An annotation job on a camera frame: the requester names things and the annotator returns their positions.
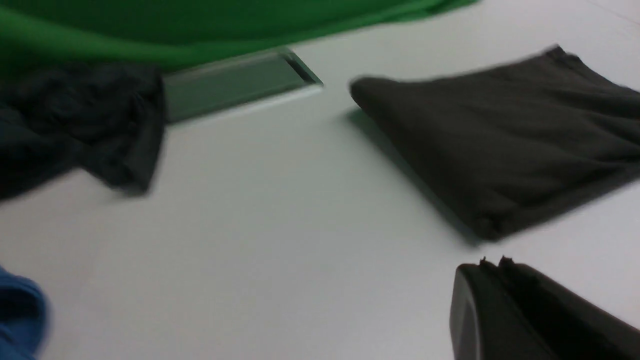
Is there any dark teal crumpled garment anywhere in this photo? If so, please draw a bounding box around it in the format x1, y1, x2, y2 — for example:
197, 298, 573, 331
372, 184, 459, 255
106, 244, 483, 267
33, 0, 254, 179
0, 63, 169, 201

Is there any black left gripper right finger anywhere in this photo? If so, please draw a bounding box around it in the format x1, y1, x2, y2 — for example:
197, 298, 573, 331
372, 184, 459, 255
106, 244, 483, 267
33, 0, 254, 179
497, 257, 639, 360

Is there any green backdrop cloth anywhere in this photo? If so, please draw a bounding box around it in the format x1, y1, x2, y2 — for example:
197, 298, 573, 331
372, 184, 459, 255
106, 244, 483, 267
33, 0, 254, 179
0, 0, 473, 79

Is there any metal table cable tray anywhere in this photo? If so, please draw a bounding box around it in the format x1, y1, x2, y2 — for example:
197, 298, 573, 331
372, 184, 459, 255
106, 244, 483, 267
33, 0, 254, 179
163, 48, 324, 125

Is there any dark gray long-sleeve shirt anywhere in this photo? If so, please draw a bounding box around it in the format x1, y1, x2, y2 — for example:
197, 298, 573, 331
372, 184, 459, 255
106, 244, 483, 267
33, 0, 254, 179
349, 46, 640, 240

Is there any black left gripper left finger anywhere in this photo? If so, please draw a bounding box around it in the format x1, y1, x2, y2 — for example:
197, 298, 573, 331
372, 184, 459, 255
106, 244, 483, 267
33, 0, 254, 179
449, 260, 556, 360

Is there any blue crumpled garment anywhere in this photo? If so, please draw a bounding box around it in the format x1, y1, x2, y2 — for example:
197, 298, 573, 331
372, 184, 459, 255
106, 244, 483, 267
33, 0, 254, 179
0, 268, 49, 360

